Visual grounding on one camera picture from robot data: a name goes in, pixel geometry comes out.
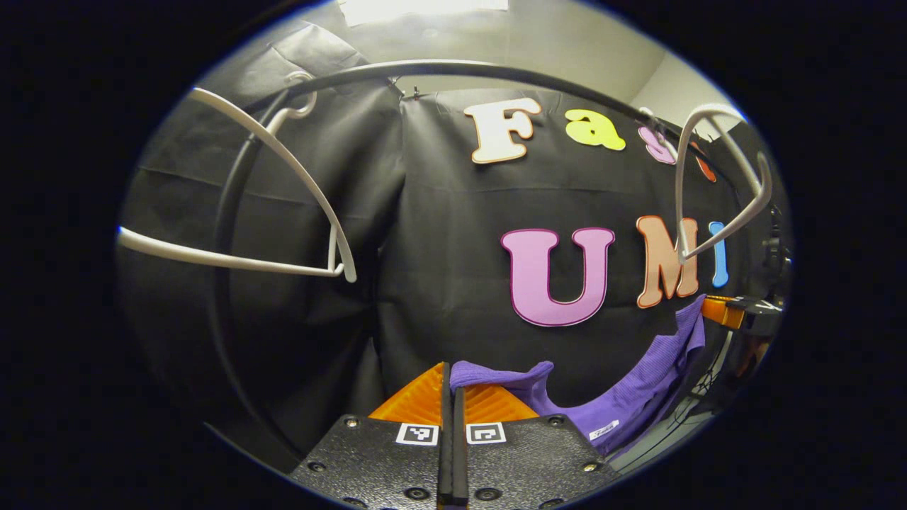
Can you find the black clothes rack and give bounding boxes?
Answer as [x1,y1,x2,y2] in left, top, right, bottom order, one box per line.
[205,59,731,472]

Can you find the white plastic hanger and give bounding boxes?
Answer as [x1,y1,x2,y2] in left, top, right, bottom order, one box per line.
[117,71,357,284]
[638,104,773,264]

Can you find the black tripod legs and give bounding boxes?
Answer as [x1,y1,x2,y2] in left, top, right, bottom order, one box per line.
[684,329,738,426]

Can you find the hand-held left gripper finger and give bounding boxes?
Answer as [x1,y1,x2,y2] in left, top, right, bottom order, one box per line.
[453,386,619,510]
[291,363,453,510]

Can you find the black backdrop cloth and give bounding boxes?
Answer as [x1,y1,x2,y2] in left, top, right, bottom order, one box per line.
[117,21,787,468]

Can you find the purple corduroy shirt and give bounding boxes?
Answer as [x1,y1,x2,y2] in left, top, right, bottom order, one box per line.
[450,294,708,458]

